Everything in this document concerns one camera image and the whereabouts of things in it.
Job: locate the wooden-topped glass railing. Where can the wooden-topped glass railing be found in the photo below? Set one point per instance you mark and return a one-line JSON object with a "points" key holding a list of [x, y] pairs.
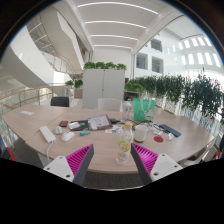
{"points": [[30, 89]]}

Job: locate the small potted plants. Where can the small potted plants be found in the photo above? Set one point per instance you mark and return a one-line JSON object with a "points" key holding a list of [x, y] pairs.
{"points": [[78, 83]]}

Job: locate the black power adapter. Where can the black power adapter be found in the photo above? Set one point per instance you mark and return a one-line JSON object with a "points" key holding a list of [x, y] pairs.
{"points": [[115, 121]]}

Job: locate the white power strip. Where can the white power strip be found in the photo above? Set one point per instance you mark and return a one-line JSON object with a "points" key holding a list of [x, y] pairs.
{"points": [[47, 134]]}

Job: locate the clear white-lidded shaker bottle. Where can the clear white-lidded shaker bottle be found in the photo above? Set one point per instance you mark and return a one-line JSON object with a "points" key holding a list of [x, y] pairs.
{"points": [[126, 111]]}

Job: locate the small grey round device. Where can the small grey round device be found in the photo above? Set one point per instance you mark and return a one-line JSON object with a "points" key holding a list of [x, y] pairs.
{"points": [[58, 130]]}

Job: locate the clear yellow-capped drink bottle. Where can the clear yellow-capped drink bottle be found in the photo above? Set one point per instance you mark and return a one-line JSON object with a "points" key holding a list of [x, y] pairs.
{"points": [[124, 146]]}

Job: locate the white cabinet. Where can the white cabinet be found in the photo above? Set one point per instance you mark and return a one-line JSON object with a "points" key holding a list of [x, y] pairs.
{"points": [[101, 86]]}

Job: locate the dark blue keyboard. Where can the dark blue keyboard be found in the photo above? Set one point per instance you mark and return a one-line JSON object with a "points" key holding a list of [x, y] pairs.
{"points": [[170, 130]]}

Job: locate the white mug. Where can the white mug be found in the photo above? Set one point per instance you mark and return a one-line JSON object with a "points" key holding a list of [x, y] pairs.
{"points": [[140, 132]]}

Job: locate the green plants on cabinet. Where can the green plants on cabinet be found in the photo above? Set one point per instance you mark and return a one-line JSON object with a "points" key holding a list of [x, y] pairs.
{"points": [[103, 65]]}

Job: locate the green tote bag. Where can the green tote bag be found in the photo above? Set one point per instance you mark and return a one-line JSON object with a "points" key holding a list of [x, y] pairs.
{"points": [[141, 110]]}

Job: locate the tablet in brown case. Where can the tablet in brown case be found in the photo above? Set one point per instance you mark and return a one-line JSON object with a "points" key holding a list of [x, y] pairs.
{"points": [[100, 121]]}

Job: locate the black folder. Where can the black folder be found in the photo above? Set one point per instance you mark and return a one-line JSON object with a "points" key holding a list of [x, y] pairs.
{"points": [[82, 127]]}

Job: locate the small red black case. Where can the small red black case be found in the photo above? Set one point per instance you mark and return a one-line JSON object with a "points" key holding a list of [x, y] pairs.
{"points": [[63, 123]]}

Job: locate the red black chair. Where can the red black chair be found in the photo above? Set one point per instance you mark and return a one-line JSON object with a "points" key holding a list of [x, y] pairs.
{"points": [[9, 154]]}

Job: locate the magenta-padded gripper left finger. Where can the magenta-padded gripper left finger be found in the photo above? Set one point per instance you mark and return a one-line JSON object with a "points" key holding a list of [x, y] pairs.
{"points": [[61, 166]]}

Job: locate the blue marker pen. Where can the blue marker pen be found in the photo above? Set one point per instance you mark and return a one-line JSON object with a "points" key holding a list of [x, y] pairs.
{"points": [[84, 133]]}

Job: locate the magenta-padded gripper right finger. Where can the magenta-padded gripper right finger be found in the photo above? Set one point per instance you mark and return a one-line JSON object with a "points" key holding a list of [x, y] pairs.
{"points": [[165, 166]]}

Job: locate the small white card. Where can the small white card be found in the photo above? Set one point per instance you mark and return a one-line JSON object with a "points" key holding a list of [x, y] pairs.
{"points": [[170, 136]]}

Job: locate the ceiling light strips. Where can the ceiling light strips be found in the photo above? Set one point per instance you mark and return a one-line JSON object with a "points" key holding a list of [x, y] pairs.
{"points": [[116, 22]]}

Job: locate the colourful sticker sheet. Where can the colourful sticker sheet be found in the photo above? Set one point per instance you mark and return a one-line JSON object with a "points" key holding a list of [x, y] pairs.
{"points": [[111, 130]]}

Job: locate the green hedge plant row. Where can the green hedge plant row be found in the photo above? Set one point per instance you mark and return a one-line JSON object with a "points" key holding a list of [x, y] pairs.
{"points": [[193, 93]]}

